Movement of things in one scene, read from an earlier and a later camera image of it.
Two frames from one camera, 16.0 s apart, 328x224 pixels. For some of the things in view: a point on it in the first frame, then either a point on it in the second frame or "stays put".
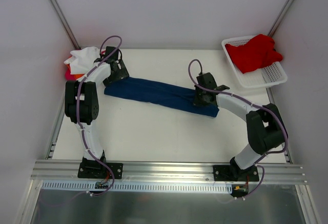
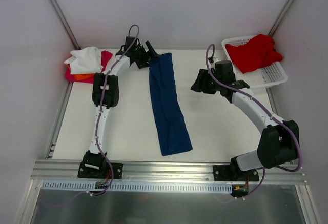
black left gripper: [117, 73] → [143, 56]
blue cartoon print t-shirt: [176, 97] → [173, 137]
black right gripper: [202, 98] → [205, 81]
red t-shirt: [259, 52] stays put
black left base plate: [99, 170] stays put
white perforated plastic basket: [264, 77] stays put
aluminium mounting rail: [67, 170] stays put
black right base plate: [233, 172] stays put
